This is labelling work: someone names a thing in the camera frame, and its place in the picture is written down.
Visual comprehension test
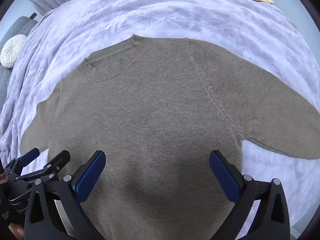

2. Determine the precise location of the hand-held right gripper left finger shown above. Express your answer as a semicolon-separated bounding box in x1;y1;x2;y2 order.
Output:
24;150;107;240

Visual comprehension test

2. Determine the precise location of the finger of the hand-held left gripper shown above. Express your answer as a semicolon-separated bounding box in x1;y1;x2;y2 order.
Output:
15;150;71;183
5;148;40;174

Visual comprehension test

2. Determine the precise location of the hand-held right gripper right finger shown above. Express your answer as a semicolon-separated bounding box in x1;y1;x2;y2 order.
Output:
209;150;290;240

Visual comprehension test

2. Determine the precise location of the olive knit sweater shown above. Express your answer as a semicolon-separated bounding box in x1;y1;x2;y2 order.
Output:
19;34;320;240

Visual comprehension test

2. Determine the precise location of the person's left hand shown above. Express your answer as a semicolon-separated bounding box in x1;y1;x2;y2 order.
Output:
8;224;25;240

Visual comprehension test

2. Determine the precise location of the round white pleated pillow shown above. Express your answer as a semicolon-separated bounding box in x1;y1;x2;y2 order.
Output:
0;34;27;68

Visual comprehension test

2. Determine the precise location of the lavender plush blanket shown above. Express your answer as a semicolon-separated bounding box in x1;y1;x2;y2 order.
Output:
0;0;320;235

